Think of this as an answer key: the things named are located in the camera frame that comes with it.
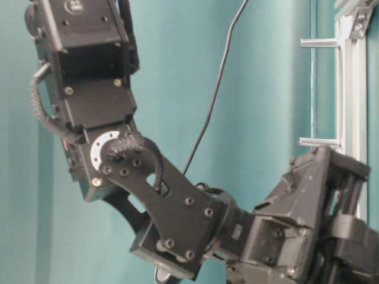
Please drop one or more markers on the aluminium pin mid rail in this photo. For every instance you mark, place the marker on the aluminium pin mid rail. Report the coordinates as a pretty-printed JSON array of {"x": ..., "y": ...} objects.
[{"x": 317, "y": 142}]

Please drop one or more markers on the aluminium extrusion frame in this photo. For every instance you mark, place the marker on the aluminium extrusion frame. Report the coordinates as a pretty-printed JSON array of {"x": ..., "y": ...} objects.
[{"x": 352, "y": 23}]

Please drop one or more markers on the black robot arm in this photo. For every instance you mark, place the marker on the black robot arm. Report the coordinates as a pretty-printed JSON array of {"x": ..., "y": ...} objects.
[{"x": 82, "y": 94}]

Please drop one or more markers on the aluminium pin near corner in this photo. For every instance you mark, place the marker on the aluminium pin near corner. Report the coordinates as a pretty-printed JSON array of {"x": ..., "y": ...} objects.
[{"x": 319, "y": 43}]

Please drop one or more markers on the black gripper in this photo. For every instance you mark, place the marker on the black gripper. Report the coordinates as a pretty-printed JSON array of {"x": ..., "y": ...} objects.
[{"x": 306, "y": 230}]

